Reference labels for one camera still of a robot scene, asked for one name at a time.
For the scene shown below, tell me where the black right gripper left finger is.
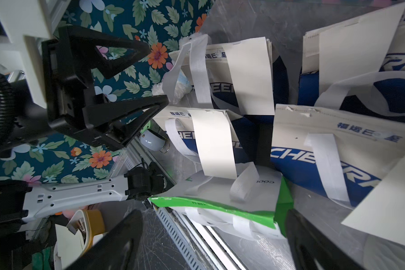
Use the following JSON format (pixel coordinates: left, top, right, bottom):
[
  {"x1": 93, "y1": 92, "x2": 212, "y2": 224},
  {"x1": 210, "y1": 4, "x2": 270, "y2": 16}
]
[{"x1": 68, "y1": 210, "x2": 144, "y2": 270}]

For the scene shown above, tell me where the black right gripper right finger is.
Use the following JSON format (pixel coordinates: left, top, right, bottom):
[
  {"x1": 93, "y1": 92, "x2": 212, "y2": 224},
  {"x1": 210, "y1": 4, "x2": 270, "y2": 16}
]
[{"x1": 285, "y1": 209, "x2": 363, "y2": 270}]

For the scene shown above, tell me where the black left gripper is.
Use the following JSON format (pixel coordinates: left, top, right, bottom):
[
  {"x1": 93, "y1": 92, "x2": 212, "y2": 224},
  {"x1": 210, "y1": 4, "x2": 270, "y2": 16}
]
[{"x1": 42, "y1": 26, "x2": 169, "y2": 151}]

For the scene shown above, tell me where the green white takeout bag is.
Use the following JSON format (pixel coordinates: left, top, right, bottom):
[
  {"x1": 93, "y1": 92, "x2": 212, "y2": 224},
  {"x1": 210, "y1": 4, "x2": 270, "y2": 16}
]
[{"x1": 149, "y1": 162, "x2": 294, "y2": 240}]

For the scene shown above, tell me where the white receipt bag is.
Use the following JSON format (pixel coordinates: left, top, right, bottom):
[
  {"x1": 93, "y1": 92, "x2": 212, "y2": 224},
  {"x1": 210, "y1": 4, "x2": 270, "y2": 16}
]
[
  {"x1": 188, "y1": 109, "x2": 237, "y2": 180},
  {"x1": 342, "y1": 157, "x2": 405, "y2": 245},
  {"x1": 222, "y1": 37, "x2": 275, "y2": 115}
]

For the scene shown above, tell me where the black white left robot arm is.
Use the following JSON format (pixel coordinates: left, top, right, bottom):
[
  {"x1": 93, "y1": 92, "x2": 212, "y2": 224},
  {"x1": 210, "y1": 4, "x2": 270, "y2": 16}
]
[{"x1": 0, "y1": 26, "x2": 168, "y2": 226}]

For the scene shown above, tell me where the yellow white storage bin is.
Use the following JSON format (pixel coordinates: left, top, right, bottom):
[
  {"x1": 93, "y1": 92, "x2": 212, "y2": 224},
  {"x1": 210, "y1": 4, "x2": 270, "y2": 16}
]
[{"x1": 53, "y1": 209, "x2": 106, "y2": 270}]

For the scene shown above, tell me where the white dome object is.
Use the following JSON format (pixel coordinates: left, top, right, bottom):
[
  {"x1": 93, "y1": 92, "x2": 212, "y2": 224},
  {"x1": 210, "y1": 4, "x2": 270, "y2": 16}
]
[{"x1": 139, "y1": 129, "x2": 168, "y2": 153}]

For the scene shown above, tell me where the back left blue white bag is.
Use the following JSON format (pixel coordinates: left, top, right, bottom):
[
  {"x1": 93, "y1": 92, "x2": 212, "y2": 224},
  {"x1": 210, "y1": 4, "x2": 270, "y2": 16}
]
[{"x1": 152, "y1": 33, "x2": 289, "y2": 123}]

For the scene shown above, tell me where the blue white bag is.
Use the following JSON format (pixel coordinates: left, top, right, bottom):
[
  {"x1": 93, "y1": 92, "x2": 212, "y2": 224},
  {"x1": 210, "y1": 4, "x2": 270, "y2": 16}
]
[
  {"x1": 154, "y1": 106, "x2": 258, "y2": 179},
  {"x1": 298, "y1": 3, "x2": 405, "y2": 123},
  {"x1": 152, "y1": 33, "x2": 289, "y2": 123},
  {"x1": 270, "y1": 104, "x2": 405, "y2": 208}
]

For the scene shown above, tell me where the front left blue white bag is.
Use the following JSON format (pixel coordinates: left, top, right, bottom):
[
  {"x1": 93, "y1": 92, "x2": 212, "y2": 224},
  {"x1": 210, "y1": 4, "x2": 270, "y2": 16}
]
[{"x1": 154, "y1": 106, "x2": 258, "y2": 179}]

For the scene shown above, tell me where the back right blue white bag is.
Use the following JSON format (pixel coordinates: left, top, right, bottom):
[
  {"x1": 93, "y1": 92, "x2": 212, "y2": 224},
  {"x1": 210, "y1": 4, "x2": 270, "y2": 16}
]
[{"x1": 298, "y1": 3, "x2": 405, "y2": 123}]

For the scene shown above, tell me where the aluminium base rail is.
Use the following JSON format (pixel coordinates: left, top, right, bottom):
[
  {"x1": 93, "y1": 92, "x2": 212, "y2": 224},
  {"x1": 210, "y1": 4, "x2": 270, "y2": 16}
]
[{"x1": 128, "y1": 144, "x2": 244, "y2": 270}]

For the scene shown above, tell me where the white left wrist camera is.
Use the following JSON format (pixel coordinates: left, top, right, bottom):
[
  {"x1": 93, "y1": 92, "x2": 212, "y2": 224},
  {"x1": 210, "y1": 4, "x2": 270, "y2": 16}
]
[{"x1": 0, "y1": 1, "x2": 53, "y2": 109}]

